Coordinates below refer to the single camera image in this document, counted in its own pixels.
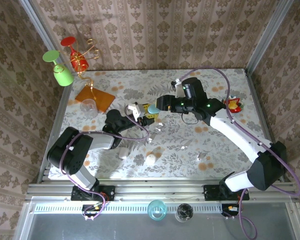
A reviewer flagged white round charging case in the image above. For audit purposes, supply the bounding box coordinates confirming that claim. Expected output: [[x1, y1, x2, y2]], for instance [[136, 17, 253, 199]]
[[145, 152, 157, 165]]

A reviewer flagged orange square tile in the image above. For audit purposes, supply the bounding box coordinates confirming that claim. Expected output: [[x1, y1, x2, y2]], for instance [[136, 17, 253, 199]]
[[74, 85, 116, 112]]

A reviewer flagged clear plastic cup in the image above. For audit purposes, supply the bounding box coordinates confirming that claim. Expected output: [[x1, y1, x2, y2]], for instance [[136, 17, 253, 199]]
[[79, 98, 100, 118]]

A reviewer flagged red and yellow toy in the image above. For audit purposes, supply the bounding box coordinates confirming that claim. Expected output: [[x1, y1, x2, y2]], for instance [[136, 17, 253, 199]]
[[223, 94, 245, 114]]

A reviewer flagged green wine glass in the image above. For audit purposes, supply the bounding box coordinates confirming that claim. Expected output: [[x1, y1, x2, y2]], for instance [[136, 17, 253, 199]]
[[42, 49, 75, 87]]

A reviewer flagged red wine glass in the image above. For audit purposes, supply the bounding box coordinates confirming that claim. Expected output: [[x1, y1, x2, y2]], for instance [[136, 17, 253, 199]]
[[60, 36, 90, 74]]

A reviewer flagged teal drinking glass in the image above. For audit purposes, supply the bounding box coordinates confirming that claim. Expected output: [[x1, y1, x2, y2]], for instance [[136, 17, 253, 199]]
[[147, 199, 168, 221]]

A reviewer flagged dark glass cup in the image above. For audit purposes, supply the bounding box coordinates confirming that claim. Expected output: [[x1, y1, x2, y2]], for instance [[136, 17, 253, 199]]
[[174, 202, 194, 223]]

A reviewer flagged grey metal shelf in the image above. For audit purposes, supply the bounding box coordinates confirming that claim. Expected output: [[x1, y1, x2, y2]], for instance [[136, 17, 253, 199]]
[[13, 199, 300, 240]]

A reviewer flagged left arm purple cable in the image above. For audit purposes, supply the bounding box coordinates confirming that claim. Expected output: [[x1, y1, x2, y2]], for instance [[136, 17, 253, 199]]
[[60, 104, 150, 221]]

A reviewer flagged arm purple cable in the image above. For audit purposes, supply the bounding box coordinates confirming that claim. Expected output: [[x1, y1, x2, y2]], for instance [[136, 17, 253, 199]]
[[60, 104, 150, 221], [178, 66, 300, 240]]

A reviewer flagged thin black cable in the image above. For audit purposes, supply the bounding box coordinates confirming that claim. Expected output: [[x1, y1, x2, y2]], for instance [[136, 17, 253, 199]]
[[180, 113, 200, 126]]

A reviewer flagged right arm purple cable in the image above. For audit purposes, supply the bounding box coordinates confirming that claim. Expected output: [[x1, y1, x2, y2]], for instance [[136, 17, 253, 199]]
[[178, 66, 300, 240]]

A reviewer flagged gold wire glass holder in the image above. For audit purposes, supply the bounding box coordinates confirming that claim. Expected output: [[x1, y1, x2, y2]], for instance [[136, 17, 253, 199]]
[[55, 38, 103, 101]]

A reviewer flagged aluminium side rail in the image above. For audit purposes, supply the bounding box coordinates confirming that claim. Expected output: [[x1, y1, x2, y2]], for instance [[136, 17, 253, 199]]
[[244, 69, 278, 153], [36, 84, 74, 185]]

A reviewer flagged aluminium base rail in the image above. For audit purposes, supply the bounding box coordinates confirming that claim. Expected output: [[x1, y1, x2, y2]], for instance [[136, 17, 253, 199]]
[[24, 177, 300, 202]]

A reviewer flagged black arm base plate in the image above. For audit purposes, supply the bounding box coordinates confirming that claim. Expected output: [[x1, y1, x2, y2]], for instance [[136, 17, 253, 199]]
[[203, 184, 250, 202], [71, 184, 116, 202]]

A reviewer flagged perforated metal cable tray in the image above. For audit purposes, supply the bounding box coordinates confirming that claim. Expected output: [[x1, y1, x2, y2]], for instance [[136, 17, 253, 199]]
[[32, 202, 225, 215]]

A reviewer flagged black cable connector block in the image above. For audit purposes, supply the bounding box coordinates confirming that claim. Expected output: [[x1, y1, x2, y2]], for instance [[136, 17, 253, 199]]
[[81, 203, 104, 218], [221, 203, 241, 218]]

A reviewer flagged aluminium frame post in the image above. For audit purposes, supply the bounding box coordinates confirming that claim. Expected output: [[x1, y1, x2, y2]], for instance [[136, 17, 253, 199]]
[[17, 0, 75, 87], [244, 0, 292, 74]]

